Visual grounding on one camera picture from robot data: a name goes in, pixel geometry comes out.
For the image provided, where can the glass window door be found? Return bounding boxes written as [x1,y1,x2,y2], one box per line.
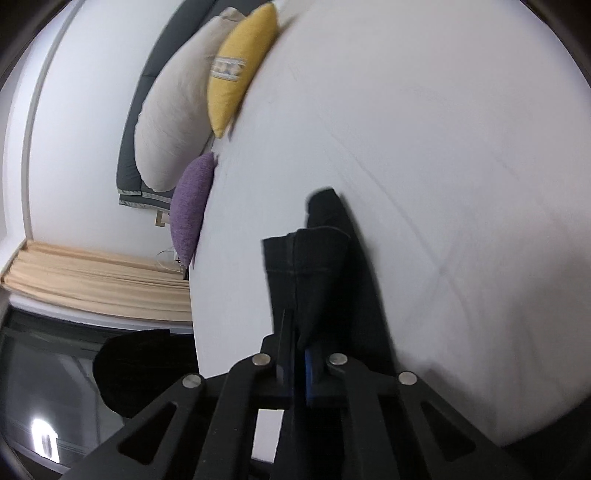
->
[0,305,199,476]

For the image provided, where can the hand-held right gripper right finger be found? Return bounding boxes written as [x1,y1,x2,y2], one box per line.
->
[277,346,532,480]

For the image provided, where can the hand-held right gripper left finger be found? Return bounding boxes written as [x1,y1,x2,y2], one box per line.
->
[60,308,296,480]

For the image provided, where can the purple cushion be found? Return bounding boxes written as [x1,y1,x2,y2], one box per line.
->
[170,152,218,268]

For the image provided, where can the yellow cushion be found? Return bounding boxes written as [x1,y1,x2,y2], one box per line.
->
[206,2,280,138]

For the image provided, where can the black denim pants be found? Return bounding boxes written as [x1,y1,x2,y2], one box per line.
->
[262,187,402,384]

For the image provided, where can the grey upholstered headboard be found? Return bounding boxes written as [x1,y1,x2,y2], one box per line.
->
[115,0,232,210]

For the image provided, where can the bed with white sheet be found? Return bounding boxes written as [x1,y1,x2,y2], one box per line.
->
[187,0,591,462]

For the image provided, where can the beige curtain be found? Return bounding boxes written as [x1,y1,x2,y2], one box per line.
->
[0,240,192,324]

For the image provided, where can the large beige pillow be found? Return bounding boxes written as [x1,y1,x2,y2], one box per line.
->
[134,7,245,192]

